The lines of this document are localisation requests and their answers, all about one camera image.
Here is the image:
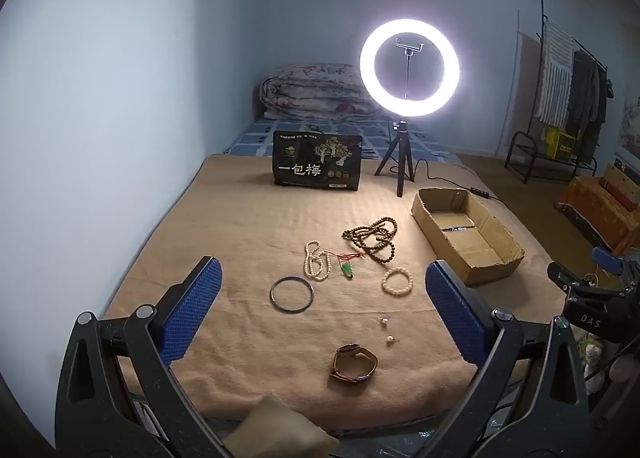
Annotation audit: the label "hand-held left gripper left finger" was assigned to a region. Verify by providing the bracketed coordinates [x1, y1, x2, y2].
[54, 255, 223, 457]

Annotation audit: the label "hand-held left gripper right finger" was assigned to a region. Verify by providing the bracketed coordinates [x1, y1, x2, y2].
[424, 259, 592, 458]

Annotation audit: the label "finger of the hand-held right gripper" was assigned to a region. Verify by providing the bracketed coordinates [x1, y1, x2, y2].
[547, 262, 588, 295]
[591, 247, 640, 289]

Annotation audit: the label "cream bead bracelet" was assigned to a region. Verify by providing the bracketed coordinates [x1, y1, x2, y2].
[381, 266, 414, 296]

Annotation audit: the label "metal bangle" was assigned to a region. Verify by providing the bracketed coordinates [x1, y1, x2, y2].
[270, 276, 316, 313]

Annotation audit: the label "cardboard box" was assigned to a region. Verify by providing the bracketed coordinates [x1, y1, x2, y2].
[411, 187, 526, 287]

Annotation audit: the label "brown leather strap watch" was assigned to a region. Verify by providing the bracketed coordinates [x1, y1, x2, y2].
[329, 344, 379, 384]

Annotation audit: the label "wooden bead necklace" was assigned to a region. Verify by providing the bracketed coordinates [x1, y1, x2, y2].
[342, 216, 401, 266]

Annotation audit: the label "green jade pendant red cord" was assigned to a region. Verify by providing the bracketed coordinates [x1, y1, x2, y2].
[325, 250, 363, 280]

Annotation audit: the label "white pearl necklace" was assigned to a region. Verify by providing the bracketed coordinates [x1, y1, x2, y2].
[303, 239, 332, 282]

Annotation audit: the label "person's right hand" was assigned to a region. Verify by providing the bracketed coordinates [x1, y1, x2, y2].
[582, 333, 640, 390]

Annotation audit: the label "orange patterned box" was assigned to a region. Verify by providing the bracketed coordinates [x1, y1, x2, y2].
[556, 163, 640, 253]

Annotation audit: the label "yellow box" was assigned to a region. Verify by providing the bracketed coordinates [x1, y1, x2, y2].
[544, 127, 578, 159]

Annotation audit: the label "black shoe rack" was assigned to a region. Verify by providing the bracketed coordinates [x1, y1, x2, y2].
[504, 130, 598, 185]

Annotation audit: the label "small beige cushion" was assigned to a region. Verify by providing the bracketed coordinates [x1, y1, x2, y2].
[222, 394, 341, 458]

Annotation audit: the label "dark hanging clothes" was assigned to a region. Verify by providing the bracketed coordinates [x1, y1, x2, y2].
[567, 48, 608, 163]

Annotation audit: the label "black tripod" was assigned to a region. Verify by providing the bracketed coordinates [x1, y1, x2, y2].
[374, 119, 418, 197]

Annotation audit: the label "white striped hanging garment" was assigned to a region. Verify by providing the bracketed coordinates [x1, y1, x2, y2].
[532, 20, 576, 129]

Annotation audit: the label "black snack bag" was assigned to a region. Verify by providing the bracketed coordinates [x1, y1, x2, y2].
[272, 130, 364, 191]

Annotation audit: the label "blue patterned bedsheet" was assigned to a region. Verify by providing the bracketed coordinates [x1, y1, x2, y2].
[222, 115, 463, 163]

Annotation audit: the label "black clothes rack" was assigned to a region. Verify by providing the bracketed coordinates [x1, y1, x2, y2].
[532, 0, 613, 179]

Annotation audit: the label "folded floral quilt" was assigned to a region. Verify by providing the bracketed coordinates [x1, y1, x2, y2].
[257, 62, 381, 119]

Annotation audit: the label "phone holder clamp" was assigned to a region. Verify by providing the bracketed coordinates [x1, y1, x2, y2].
[394, 36, 427, 58]

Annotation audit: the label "black cable with controller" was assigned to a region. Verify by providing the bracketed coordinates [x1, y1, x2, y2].
[387, 158, 508, 203]

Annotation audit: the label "wall picture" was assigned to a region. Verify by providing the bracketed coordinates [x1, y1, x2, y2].
[620, 98, 640, 159]

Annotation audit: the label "white ring light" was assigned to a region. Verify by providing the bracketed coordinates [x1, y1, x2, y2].
[359, 18, 457, 116]

